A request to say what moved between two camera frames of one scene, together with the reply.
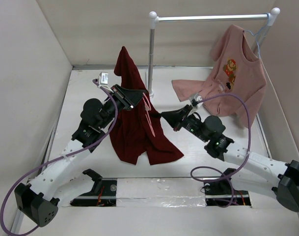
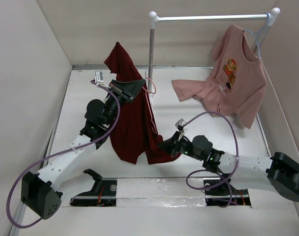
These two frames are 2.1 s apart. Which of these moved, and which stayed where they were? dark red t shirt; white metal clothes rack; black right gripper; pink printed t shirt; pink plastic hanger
Moved: pink plastic hanger; black right gripper; dark red t shirt
Stayed: white metal clothes rack; pink printed t shirt
